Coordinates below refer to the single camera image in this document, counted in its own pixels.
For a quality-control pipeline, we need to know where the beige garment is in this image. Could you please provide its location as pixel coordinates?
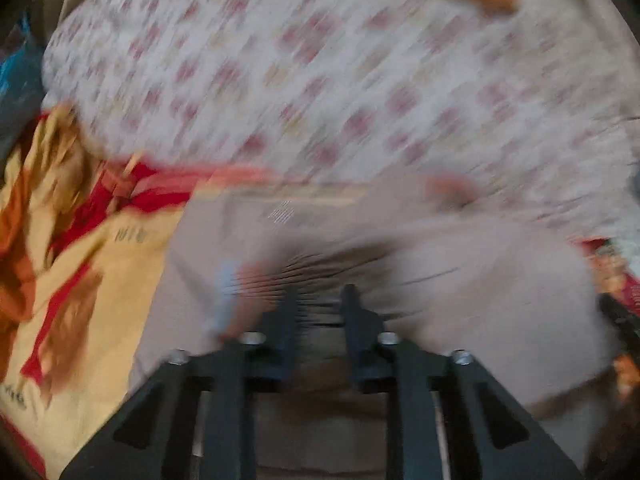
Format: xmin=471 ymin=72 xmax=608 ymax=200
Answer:
xmin=131 ymin=170 xmax=615 ymax=480

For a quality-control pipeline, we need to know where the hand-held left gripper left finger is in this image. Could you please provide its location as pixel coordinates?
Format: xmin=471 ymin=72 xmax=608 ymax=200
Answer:
xmin=59 ymin=286 xmax=304 ymax=480

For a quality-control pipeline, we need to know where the yellow red printed blanket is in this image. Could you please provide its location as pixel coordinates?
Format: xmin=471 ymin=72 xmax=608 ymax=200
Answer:
xmin=0 ymin=105 xmax=281 ymax=479

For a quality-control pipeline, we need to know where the floral white bed sheet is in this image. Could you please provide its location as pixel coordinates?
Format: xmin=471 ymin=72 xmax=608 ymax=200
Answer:
xmin=41 ymin=0 xmax=640 ymax=241

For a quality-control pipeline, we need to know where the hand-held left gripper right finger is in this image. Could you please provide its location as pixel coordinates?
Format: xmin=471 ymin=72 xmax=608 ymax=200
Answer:
xmin=341 ymin=284 xmax=586 ymax=480

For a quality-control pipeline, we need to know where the blue cloth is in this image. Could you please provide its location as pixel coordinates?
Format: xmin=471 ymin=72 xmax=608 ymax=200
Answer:
xmin=0 ymin=15 xmax=46 ymax=131

